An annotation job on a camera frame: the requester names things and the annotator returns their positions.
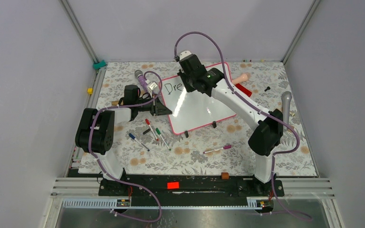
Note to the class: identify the floral patterned table mat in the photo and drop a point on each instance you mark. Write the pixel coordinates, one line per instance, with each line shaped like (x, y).
(186, 155)

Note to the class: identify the pink framed whiteboard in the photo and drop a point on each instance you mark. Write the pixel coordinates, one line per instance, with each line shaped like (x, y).
(191, 110)

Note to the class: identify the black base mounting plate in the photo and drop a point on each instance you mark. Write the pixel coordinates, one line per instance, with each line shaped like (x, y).
(194, 190)

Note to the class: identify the aluminium slotted rail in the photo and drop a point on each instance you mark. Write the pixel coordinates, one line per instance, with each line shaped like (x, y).
(131, 204)

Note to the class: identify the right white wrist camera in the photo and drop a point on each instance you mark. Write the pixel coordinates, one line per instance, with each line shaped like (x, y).
(184, 54)

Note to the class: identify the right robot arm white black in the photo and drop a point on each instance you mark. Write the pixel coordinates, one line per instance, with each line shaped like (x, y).
(266, 125)

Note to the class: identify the red rectangular frame block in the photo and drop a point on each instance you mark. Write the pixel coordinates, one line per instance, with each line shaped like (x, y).
(244, 90)

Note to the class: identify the small brown block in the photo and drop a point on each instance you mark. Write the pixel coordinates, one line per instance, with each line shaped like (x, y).
(225, 176)

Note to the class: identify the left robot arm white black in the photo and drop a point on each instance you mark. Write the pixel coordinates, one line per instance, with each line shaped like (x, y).
(95, 133)

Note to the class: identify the small yellow cube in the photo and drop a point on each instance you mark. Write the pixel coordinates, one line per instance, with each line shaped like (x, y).
(90, 91)

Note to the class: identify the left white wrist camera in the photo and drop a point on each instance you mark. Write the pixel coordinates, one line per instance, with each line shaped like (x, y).
(152, 88)

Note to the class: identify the purple glitter microphone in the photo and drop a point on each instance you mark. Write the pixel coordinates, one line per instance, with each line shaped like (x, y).
(142, 80)

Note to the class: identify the green capped marker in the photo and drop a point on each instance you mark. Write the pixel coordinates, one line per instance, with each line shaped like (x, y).
(163, 139)

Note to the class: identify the red capped marker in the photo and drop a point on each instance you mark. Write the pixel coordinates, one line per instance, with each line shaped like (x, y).
(151, 129)

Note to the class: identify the blue capped marker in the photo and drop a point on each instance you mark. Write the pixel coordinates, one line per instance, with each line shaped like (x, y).
(139, 142)

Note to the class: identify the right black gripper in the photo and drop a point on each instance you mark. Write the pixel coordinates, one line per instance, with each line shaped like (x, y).
(183, 75)

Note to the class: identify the teal corner bracket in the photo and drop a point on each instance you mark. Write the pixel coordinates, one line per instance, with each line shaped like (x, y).
(97, 66)

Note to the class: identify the red tape label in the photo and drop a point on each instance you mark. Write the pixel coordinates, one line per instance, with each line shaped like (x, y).
(173, 185)

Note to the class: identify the pink capped marker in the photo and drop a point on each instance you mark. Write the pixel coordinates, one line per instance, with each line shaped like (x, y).
(218, 149)

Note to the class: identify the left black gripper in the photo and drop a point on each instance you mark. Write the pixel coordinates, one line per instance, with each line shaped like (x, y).
(158, 108)

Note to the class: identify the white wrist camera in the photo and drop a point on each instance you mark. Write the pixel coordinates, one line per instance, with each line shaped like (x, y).
(152, 88)
(184, 54)

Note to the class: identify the pink toy microphone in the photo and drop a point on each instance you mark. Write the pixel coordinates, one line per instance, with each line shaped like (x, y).
(242, 78)

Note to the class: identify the silver grey microphone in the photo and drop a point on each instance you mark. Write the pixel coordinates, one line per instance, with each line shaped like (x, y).
(286, 98)

